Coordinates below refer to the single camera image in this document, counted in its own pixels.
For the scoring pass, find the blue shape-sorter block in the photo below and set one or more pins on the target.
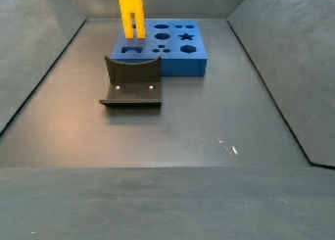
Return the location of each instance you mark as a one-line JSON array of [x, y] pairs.
[[172, 40]]

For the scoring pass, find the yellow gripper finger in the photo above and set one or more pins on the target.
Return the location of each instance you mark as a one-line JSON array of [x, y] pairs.
[[140, 19], [125, 12]]

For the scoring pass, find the black curved holder stand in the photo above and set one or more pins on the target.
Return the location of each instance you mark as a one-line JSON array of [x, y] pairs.
[[134, 83]]

